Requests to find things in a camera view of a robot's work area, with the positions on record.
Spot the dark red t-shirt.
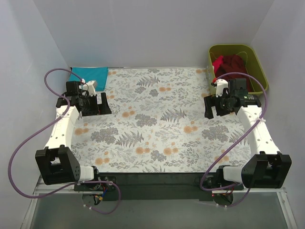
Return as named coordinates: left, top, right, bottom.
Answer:
left=222, top=54, right=253, bottom=92

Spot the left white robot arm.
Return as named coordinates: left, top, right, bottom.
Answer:
left=35, top=81, right=111, bottom=191

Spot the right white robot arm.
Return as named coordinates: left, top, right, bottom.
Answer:
left=201, top=78, right=292, bottom=190

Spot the folded teal t-shirt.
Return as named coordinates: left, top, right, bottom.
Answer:
left=70, top=67, right=108, bottom=92

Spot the bright pink t-shirt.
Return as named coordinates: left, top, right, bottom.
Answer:
left=212, top=55, right=225, bottom=78

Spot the olive green plastic bin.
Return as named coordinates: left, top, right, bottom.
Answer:
left=207, top=44, right=268, bottom=95

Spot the floral patterned table mat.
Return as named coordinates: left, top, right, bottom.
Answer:
left=71, top=68, right=251, bottom=172

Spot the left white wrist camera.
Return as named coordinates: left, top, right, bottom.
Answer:
left=81, top=80, right=97, bottom=96

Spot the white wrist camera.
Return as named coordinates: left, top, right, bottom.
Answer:
left=81, top=80, right=97, bottom=96
left=211, top=78, right=228, bottom=97

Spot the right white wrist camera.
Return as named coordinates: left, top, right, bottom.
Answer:
left=211, top=78, right=228, bottom=97

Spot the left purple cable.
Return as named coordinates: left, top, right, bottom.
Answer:
left=9, top=68, right=122, bottom=214

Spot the purple cable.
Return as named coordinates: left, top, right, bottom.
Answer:
left=9, top=68, right=122, bottom=214
left=199, top=73, right=268, bottom=210

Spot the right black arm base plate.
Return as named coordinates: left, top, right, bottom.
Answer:
left=194, top=175, right=244, bottom=190

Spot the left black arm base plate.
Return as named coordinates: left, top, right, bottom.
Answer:
left=73, top=176, right=117, bottom=192

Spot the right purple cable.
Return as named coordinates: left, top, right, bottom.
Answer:
left=199, top=73, right=268, bottom=210

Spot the aluminium frame rail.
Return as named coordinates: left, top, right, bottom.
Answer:
left=34, top=182, right=74, bottom=194

